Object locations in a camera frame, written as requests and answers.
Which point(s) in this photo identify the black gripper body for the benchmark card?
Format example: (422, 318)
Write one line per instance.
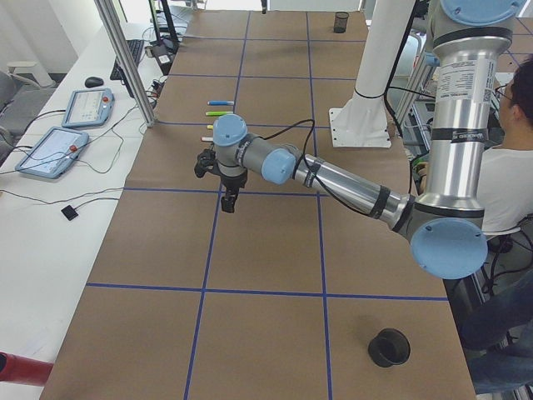
(232, 182)

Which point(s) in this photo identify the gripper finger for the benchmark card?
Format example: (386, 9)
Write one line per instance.
(228, 201)

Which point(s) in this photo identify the blue highlighter pen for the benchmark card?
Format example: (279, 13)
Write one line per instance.
(220, 103)

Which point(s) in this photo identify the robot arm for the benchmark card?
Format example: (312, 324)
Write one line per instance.
(442, 222)

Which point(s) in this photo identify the green highlighter pen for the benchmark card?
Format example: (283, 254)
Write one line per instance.
(217, 113)

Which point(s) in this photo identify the brown paper table mat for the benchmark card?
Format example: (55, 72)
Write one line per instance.
(280, 299)

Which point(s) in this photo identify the small black sensor box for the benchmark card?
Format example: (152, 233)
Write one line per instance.
(69, 212)

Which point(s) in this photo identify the far teach pendant tablet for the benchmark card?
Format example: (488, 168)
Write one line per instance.
(88, 108)

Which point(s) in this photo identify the teach pendant tablet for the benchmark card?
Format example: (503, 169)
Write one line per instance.
(88, 108)
(54, 153)

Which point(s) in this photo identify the black computer mouse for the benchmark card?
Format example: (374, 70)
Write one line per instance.
(93, 82)

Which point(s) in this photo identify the near teach pendant tablet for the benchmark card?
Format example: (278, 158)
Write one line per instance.
(54, 153)

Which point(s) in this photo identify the black mesh pen cup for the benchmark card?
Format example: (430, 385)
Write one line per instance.
(340, 22)

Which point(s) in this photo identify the black solid cup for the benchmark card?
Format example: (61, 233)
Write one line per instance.
(390, 347)

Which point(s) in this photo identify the red fire extinguisher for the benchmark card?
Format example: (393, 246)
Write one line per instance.
(23, 370)

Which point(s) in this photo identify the seated person white shirt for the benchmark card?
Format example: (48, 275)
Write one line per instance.
(501, 328)

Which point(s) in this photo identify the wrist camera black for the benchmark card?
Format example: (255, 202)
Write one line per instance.
(206, 163)

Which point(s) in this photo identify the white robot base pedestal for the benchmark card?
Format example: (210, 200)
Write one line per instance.
(362, 122)

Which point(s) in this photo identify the aluminium frame post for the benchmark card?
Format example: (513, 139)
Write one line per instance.
(124, 56)

